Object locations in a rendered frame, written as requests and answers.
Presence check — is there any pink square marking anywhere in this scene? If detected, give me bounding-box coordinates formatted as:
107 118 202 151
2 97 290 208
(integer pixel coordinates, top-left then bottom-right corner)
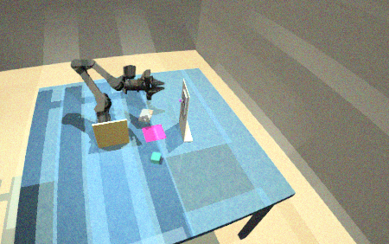
142 125 166 143

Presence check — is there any small teal cube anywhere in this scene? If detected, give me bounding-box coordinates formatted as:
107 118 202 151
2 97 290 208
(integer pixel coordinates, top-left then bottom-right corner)
151 152 161 164

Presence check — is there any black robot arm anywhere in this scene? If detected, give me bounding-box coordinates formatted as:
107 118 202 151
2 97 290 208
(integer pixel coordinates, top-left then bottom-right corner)
70 59 136 123

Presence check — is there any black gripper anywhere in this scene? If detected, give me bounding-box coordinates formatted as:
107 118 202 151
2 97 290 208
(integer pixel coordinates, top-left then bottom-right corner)
134 69 164 100

